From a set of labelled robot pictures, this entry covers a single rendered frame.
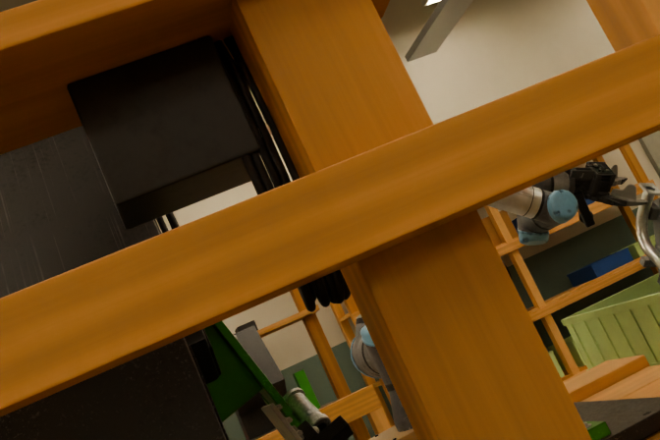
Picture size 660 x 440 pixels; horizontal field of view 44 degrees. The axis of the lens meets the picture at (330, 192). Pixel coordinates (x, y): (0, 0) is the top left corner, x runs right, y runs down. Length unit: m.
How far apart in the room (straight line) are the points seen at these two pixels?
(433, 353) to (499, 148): 0.21
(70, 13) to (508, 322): 0.53
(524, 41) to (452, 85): 0.96
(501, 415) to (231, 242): 0.31
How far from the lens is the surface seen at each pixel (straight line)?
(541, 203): 1.98
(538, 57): 8.47
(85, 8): 0.85
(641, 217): 2.33
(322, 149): 0.84
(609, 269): 7.35
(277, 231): 0.76
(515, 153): 0.83
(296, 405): 1.22
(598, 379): 1.49
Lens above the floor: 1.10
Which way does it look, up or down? 11 degrees up
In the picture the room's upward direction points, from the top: 25 degrees counter-clockwise
